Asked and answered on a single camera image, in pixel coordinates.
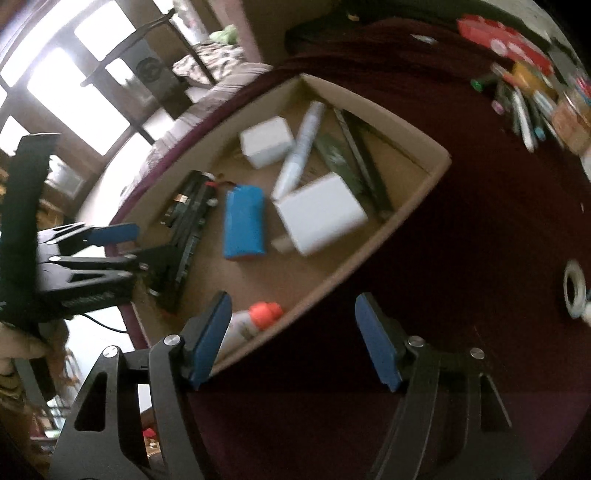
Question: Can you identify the striped cushion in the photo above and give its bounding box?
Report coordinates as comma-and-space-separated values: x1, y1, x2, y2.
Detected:
119, 62, 274, 205

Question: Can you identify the green flat stick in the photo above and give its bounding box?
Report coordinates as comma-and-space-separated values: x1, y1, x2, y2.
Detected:
314, 133, 371, 200

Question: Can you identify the green plush toy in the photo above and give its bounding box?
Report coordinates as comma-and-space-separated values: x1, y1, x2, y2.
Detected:
209, 24, 239, 45

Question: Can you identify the person's left hand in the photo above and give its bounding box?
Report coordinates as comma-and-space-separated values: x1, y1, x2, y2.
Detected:
0, 322, 51, 366

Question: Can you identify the window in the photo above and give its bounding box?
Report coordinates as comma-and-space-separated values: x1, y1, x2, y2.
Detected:
0, 0, 177, 158

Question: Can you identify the red packet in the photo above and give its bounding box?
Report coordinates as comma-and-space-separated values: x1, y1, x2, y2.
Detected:
456, 14, 556, 77

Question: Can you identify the white bottle orange cap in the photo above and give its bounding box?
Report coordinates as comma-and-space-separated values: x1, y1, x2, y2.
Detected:
213, 301, 285, 366

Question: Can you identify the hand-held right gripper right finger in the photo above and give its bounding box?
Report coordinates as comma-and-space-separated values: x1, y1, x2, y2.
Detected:
354, 292, 542, 480

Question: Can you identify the black tube gold band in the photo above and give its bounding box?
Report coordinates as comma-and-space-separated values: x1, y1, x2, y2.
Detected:
159, 169, 206, 232

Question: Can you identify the cardboard box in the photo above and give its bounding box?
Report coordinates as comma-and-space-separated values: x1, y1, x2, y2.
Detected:
112, 72, 452, 376

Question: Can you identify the black bag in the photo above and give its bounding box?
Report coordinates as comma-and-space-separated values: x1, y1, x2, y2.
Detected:
283, 4, 362, 59

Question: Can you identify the row of pens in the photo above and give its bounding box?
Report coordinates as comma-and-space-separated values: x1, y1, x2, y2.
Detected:
470, 65, 567, 154

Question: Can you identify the black cable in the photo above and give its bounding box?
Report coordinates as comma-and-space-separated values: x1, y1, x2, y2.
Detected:
82, 313, 129, 334

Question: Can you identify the small white charger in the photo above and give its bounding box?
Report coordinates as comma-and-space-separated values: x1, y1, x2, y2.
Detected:
239, 116, 297, 169

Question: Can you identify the black chair frame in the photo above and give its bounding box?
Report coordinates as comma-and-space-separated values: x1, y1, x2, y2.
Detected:
80, 8, 219, 145

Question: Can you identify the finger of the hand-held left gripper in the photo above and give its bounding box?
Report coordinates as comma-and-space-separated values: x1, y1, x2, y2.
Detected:
37, 222, 140, 248
37, 244, 186, 318

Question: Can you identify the white marker pen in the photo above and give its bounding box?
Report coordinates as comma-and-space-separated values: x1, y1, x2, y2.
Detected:
271, 100, 327, 200

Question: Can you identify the floral cushion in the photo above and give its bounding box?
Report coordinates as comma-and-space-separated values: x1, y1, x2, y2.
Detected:
172, 41, 249, 87

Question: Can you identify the maroon tablecloth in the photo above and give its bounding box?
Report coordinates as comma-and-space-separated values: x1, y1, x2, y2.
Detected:
105, 17, 591, 480

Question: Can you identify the blue eraser block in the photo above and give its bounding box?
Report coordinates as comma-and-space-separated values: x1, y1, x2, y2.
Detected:
223, 184, 269, 260

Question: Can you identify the large white charger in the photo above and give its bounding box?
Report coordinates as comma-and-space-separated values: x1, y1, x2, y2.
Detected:
271, 172, 371, 258

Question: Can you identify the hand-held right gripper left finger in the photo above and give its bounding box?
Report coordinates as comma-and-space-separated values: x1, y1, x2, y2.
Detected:
53, 291, 233, 480

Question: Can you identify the white tape roll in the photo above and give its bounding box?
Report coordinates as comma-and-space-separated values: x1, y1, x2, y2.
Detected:
563, 259, 588, 319

